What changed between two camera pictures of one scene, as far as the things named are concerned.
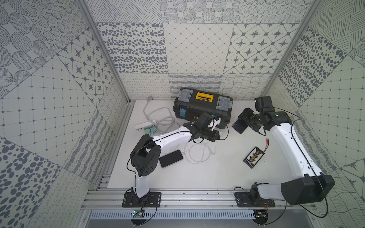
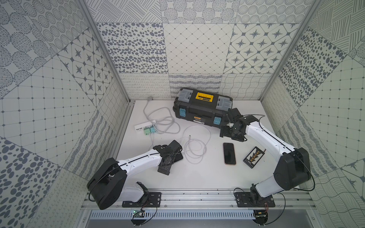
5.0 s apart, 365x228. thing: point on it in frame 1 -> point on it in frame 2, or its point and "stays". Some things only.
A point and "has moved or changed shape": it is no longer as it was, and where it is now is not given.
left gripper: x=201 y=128 -> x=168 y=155
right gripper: x=244 y=116 -> x=240 y=137
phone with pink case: x=239 y=125 has moved or changed shape
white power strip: x=143 y=126 stays
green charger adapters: x=148 y=130 stays
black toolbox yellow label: x=190 y=103 stays
